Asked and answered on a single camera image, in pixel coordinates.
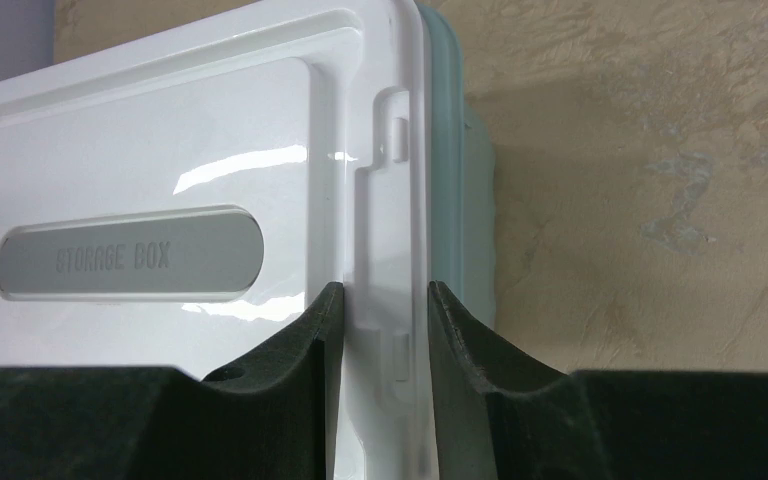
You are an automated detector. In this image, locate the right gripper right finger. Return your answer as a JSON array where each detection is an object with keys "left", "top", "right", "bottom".
[{"left": 428, "top": 281, "right": 768, "bottom": 479}]

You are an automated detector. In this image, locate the teal plastic bin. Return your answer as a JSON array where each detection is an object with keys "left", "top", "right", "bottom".
[{"left": 418, "top": 4, "right": 496, "bottom": 328}]

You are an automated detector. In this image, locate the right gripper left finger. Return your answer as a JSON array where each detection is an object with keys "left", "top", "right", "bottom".
[{"left": 0, "top": 282, "right": 344, "bottom": 479}]

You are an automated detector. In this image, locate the white bin lid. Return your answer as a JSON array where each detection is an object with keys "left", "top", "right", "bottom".
[{"left": 0, "top": 1, "right": 439, "bottom": 479}]

